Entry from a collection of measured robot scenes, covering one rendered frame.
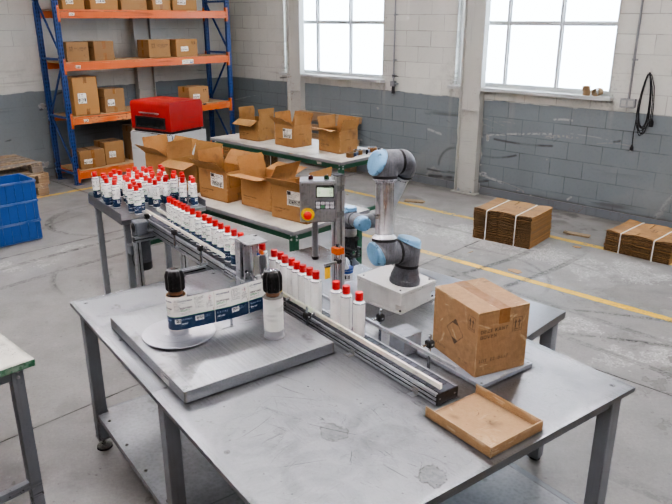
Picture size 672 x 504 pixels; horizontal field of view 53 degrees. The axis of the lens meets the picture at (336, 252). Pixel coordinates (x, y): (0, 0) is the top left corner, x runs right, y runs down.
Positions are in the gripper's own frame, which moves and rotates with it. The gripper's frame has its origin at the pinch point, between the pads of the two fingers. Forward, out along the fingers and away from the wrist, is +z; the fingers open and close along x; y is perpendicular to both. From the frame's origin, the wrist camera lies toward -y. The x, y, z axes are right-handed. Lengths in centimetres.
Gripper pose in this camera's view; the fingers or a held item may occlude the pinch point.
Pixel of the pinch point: (346, 270)
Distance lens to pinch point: 353.4
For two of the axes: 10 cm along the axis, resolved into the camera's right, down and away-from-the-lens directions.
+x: 6.9, -2.4, 6.9
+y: 7.3, 2.2, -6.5
